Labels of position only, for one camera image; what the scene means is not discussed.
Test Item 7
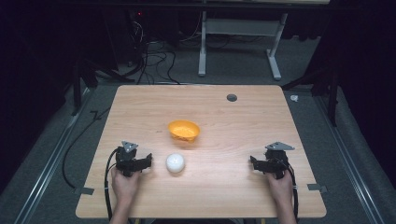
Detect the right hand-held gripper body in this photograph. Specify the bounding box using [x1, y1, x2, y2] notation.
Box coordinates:
[263, 141, 296, 180]

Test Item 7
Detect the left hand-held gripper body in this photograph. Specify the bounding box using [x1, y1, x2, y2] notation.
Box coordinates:
[115, 140, 148, 178]

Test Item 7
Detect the white ball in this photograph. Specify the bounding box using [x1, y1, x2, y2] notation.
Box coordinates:
[165, 152, 186, 174]

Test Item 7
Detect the orange bowl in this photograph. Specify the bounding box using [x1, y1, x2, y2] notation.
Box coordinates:
[167, 119, 202, 144]

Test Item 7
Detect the person's left hand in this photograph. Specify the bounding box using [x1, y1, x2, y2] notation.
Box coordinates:
[110, 167, 142, 203]

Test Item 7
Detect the person's right hand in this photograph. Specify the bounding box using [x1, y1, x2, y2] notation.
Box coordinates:
[265, 172, 295, 203]

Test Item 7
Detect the grey tape piece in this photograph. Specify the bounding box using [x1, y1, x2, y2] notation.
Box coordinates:
[306, 183, 329, 194]
[74, 187, 95, 196]

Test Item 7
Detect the black metal stand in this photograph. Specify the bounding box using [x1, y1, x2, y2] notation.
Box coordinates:
[70, 57, 135, 118]
[280, 66, 340, 128]

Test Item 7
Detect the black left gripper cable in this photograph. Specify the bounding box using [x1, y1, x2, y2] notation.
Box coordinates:
[104, 147, 121, 222]

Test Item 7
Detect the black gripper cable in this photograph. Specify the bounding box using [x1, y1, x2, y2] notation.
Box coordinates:
[283, 163, 300, 220]
[104, 147, 121, 222]

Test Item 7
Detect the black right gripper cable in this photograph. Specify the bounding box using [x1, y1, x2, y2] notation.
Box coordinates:
[283, 163, 300, 220]

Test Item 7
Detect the black floor cable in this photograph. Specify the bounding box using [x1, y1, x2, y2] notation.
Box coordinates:
[61, 106, 112, 189]

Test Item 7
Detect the metal floor rail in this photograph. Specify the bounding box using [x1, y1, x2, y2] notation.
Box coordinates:
[13, 87, 92, 224]
[314, 94, 387, 224]

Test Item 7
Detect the bundle of black cables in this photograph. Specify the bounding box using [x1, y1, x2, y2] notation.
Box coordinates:
[125, 18, 181, 86]

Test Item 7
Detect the white metal desk frame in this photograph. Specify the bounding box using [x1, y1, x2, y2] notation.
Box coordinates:
[197, 10, 290, 81]

